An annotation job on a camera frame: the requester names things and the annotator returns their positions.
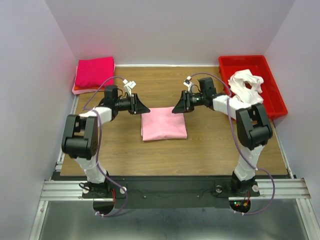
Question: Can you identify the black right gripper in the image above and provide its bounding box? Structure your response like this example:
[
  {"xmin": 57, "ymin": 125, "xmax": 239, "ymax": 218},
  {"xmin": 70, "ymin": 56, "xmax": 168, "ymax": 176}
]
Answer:
[{"xmin": 171, "ymin": 90, "xmax": 205, "ymax": 114}]

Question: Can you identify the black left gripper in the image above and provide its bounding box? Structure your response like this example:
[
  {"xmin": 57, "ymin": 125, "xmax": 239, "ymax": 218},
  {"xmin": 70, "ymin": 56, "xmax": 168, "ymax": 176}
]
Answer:
[{"xmin": 115, "ymin": 93, "xmax": 151, "ymax": 115}]

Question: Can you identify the light pink t-shirt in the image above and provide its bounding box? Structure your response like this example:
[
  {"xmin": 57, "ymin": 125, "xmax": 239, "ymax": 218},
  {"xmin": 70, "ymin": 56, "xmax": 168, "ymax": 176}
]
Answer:
[{"xmin": 140, "ymin": 106, "xmax": 188, "ymax": 142}]

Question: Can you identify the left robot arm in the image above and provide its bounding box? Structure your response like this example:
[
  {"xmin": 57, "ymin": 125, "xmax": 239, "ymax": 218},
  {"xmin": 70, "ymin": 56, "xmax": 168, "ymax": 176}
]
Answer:
[{"xmin": 61, "ymin": 85, "xmax": 151, "ymax": 198}]

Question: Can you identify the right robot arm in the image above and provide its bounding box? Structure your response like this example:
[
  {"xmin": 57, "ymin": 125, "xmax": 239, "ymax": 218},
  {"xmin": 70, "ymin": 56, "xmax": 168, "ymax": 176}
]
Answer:
[{"xmin": 172, "ymin": 74, "xmax": 273, "ymax": 195}]

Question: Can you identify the folded magenta t-shirt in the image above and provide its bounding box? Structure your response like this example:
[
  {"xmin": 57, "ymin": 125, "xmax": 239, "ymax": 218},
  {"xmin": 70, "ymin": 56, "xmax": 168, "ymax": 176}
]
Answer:
[{"xmin": 75, "ymin": 56, "xmax": 115, "ymax": 88}]

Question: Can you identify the folded orange t-shirt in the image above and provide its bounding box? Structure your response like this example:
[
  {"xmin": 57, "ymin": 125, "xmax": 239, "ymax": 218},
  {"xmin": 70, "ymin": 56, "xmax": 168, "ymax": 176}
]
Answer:
[{"xmin": 72, "ymin": 85, "xmax": 99, "ymax": 91}]

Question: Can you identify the white crumpled t-shirt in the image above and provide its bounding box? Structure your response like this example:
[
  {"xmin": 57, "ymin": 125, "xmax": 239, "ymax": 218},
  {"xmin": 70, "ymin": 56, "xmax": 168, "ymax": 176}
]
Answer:
[{"xmin": 227, "ymin": 69, "xmax": 264, "ymax": 105}]

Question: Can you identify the red plastic bin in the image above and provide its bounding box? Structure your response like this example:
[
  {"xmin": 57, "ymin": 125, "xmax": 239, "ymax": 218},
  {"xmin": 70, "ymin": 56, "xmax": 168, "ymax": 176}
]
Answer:
[{"xmin": 218, "ymin": 55, "xmax": 288, "ymax": 120}]

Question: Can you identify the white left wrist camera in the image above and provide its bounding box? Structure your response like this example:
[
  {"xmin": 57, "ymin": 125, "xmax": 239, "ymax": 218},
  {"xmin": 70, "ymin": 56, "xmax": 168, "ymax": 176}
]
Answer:
[{"xmin": 122, "ymin": 79, "xmax": 136, "ymax": 97}]

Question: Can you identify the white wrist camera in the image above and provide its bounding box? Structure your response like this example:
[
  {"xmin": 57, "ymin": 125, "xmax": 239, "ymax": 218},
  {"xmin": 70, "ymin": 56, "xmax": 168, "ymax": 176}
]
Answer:
[
  {"xmin": 183, "ymin": 76, "xmax": 195, "ymax": 94},
  {"xmin": 122, "ymin": 79, "xmax": 136, "ymax": 97}
]

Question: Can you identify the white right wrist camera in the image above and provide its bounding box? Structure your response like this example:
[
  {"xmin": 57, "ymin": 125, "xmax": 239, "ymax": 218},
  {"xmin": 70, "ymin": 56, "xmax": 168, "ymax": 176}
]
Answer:
[{"xmin": 183, "ymin": 76, "xmax": 195, "ymax": 94}]

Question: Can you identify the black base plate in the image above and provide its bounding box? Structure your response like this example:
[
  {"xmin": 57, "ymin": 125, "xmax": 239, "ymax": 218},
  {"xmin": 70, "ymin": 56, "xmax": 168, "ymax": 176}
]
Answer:
[{"xmin": 79, "ymin": 176, "xmax": 260, "ymax": 210}]

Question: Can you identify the aluminium frame rail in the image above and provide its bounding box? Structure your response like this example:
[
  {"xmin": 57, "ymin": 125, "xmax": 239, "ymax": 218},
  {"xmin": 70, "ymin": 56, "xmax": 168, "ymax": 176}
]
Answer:
[{"xmin": 40, "ymin": 178, "xmax": 311, "ymax": 201}]

